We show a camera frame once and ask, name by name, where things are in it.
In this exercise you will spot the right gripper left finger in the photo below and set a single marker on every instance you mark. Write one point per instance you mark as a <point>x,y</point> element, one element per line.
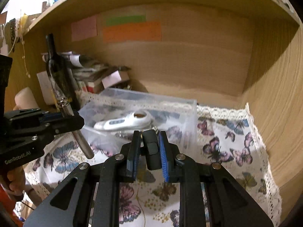
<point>133,156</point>

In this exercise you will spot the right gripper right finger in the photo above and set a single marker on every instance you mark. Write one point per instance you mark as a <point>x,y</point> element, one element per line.
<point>167,158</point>

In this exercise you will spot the black usb adapter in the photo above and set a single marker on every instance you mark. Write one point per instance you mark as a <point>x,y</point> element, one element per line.
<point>151,150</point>

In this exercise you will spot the white handheld thermometer device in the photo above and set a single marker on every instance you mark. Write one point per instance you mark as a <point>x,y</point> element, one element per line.
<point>134,120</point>

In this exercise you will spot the silver metal tube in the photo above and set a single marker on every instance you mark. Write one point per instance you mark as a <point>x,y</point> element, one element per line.
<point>75,123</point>

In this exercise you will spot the person's left hand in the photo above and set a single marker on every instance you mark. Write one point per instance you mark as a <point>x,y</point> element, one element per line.
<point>13,183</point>

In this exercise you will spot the clear plastic storage box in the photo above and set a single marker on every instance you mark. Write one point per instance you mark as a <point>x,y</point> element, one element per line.
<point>113,115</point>

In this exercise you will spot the butterfly print lace tablecloth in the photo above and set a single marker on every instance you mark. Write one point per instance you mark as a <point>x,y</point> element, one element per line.
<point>227,182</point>

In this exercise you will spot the dark wine bottle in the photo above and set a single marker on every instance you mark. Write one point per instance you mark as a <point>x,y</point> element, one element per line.
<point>58,75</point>

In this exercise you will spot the small pink white box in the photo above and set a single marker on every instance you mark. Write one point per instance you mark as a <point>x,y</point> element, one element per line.
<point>115,78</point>

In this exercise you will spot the pink sticky note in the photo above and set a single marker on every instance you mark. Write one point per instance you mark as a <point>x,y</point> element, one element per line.
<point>84,29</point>

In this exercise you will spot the orange sticky note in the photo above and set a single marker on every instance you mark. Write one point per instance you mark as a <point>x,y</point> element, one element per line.
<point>144,31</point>

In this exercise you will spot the green sticky note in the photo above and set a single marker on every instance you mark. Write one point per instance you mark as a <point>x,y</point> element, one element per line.
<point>114,21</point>

